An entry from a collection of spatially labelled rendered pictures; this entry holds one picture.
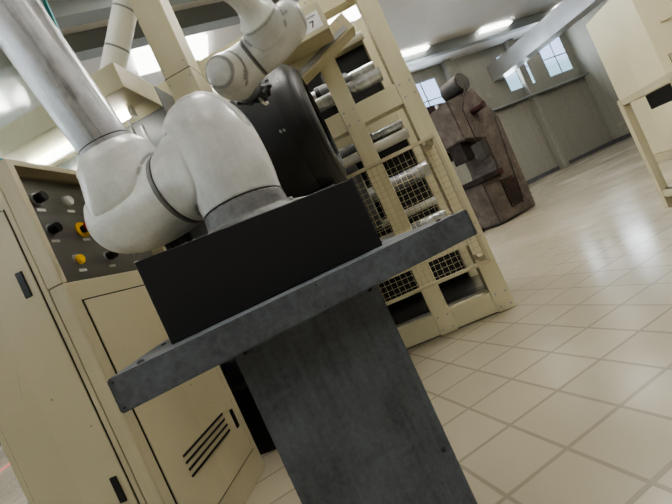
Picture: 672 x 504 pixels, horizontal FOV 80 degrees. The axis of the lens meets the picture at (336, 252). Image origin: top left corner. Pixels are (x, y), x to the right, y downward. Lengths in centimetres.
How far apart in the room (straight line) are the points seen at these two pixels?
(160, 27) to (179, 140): 140
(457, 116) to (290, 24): 545
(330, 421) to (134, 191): 52
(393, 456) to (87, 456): 93
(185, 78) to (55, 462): 147
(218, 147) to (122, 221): 24
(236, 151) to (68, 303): 75
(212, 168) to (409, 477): 59
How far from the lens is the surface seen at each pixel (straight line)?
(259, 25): 110
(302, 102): 159
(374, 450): 70
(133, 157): 84
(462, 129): 640
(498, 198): 642
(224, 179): 70
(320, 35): 218
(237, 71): 109
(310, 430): 66
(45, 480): 153
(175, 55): 205
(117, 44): 259
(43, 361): 139
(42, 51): 93
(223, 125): 74
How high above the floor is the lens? 67
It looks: level
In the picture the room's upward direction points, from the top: 25 degrees counter-clockwise
